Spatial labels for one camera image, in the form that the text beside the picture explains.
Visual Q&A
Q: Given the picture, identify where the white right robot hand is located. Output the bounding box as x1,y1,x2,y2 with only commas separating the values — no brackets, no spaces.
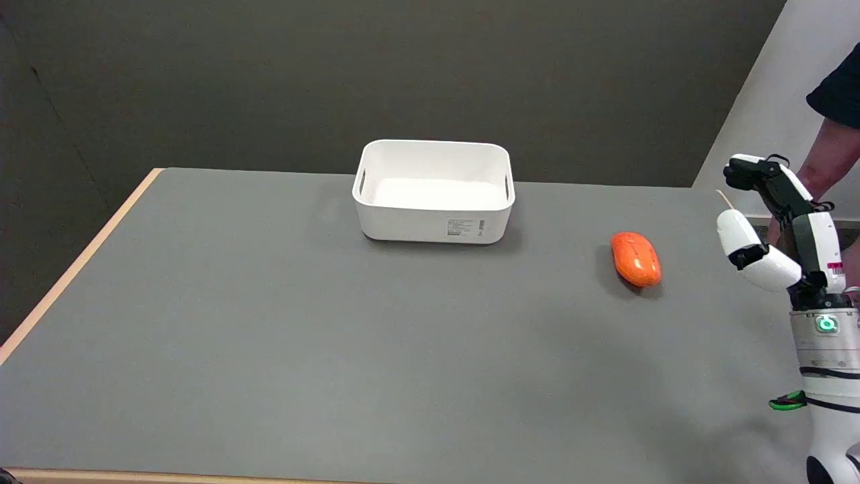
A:
716,153,848,311

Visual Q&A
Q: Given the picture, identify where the orange mango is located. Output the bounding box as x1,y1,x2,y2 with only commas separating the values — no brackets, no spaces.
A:
610,232,663,288

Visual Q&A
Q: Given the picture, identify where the person's bare forearm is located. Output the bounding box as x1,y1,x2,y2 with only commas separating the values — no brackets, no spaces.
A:
795,116,860,202

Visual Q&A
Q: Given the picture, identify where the dark shirt sleeve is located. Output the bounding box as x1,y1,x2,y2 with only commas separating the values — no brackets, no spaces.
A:
806,43,860,130

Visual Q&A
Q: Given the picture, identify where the white plastic storage bin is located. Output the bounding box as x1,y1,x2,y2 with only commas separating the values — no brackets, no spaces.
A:
352,139,516,245

